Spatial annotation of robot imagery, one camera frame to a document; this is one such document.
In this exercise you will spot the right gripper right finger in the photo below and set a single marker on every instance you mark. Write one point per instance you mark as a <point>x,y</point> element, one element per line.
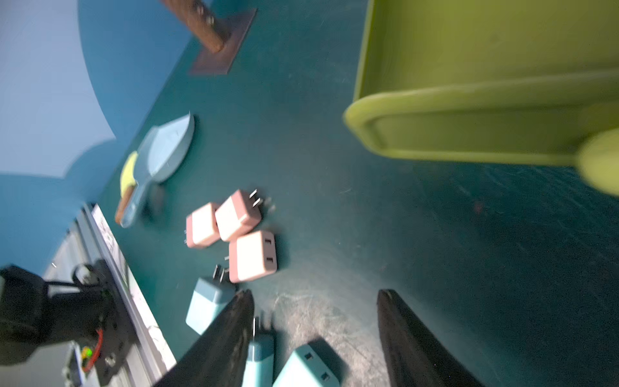
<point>413,355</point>

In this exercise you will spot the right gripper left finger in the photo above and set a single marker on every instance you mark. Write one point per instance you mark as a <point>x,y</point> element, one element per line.
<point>219,356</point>

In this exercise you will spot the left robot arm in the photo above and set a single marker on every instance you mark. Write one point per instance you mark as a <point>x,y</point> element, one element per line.
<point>36,313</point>

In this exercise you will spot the blue plug middle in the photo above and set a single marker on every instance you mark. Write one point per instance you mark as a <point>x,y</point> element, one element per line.
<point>260,362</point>

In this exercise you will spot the blue plug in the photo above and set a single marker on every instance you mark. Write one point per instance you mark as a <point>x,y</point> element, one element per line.
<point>260,362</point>
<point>305,368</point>
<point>210,296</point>

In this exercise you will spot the blue plug left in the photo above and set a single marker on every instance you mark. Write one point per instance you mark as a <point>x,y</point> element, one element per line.
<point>210,296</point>

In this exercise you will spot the blue plug right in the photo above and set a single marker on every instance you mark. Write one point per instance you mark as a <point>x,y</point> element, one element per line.
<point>305,368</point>

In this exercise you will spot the pink plug right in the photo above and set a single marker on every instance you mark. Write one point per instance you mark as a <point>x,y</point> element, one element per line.
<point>252,256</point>

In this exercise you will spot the pink plug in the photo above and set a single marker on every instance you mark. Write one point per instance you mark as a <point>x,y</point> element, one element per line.
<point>238,215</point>
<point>252,256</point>
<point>201,228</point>

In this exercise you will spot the pink plug left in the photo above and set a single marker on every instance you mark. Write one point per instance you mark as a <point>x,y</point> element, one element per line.
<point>201,228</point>

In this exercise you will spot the left controller board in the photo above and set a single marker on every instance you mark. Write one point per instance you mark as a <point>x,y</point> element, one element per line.
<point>72,373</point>

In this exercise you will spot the pink plug middle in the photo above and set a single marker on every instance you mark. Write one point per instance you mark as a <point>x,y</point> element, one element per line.
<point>238,215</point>

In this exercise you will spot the green yellow brush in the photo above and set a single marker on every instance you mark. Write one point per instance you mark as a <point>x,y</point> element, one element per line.
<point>127,186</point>

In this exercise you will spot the blue dustpan scoop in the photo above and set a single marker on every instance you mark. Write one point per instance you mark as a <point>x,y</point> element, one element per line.
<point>159,156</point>

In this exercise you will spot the pink cherry blossom tree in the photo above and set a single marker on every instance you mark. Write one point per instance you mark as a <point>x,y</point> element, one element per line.
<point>221,39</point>

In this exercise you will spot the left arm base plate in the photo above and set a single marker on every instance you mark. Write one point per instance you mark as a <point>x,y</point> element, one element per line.
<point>108,328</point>

